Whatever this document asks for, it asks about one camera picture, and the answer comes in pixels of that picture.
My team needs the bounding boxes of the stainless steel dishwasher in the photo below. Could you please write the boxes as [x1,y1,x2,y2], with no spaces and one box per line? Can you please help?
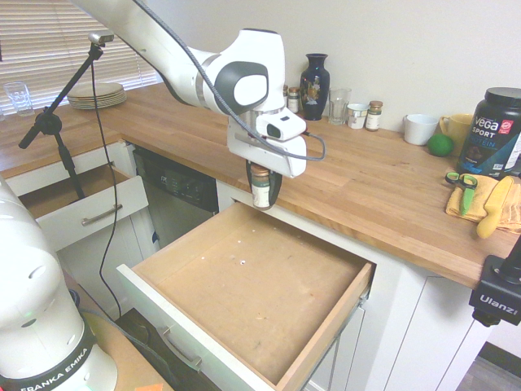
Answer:
[133,146,221,248]

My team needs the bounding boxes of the yellow folded cloth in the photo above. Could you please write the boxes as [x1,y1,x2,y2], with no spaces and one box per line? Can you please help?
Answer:
[444,174,521,235]

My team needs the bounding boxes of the small white printed cup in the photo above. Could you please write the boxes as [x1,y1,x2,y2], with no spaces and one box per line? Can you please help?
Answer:
[346,103,370,130]

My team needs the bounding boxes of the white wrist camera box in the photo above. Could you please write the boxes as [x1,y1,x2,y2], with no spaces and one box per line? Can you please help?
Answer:
[255,111,308,143]

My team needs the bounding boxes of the black Vega protein tub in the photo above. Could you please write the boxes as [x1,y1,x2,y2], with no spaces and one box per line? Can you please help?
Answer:
[456,86,521,181]

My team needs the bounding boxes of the thin black cable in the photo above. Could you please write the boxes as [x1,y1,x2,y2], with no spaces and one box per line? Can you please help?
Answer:
[89,56,125,321]

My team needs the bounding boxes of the clear faceted glass tumbler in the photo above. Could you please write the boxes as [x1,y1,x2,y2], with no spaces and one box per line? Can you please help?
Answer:
[327,87,352,126]

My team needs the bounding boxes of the yellow sheathed knife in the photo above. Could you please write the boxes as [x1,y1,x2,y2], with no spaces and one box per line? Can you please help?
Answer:
[475,175,515,240]

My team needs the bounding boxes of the white window blinds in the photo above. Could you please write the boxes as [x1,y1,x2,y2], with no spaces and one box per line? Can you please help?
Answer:
[0,0,160,108]

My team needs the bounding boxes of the stack of beige plates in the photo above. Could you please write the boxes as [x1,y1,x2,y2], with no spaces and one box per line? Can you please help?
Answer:
[66,82,128,111]

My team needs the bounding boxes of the seasoning jar copper lid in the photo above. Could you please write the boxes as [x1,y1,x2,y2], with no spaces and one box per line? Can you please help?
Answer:
[250,164,271,211]

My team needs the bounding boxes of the silver camera on stand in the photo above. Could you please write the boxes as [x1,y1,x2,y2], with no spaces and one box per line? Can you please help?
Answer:
[87,31,116,47]

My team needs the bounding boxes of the black Ulanzi camera mount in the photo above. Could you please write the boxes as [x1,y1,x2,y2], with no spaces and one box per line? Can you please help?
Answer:
[467,234,521,328]

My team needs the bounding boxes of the small wooden drawer white front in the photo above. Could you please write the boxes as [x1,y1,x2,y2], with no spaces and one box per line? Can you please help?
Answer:
[15,164,150,252]

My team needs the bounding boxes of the white mug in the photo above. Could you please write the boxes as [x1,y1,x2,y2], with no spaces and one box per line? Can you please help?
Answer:
[402,113,440,147]

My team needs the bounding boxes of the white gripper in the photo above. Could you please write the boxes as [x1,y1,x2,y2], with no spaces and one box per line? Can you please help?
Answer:
[225,119,308,208]

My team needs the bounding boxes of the white kitchen cabinet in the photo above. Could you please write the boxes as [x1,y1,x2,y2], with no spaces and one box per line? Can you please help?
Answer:
[0,138,502,391]

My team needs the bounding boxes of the green lime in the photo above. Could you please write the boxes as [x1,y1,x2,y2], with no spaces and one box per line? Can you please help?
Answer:
[427,134,455,157]

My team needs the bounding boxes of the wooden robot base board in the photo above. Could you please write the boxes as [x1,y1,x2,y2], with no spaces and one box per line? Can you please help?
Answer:
[60,271,174,391]

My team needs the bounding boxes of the spice jar copper lid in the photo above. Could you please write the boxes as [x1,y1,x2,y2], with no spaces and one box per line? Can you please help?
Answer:
[365,100,384,132]

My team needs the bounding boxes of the black camera boom stand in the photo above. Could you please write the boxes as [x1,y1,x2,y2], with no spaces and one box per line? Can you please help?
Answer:
[18,42,103,200]

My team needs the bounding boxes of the large wooden drawer white front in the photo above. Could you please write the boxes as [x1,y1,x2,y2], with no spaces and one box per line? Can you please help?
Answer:
[116,202,378,391]

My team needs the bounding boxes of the clear drinking glass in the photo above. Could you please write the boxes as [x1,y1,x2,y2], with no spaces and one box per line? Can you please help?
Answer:
[2,81,35,118]

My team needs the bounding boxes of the yellow mug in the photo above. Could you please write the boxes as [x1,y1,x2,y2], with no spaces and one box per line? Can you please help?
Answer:
[438,113,475,154]

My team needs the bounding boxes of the dark blue painted vase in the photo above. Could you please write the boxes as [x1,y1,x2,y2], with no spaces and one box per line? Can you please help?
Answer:
[300,53,330,122]

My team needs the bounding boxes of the green handled scissors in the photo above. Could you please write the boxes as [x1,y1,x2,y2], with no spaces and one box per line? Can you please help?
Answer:
[444,171,479,217]

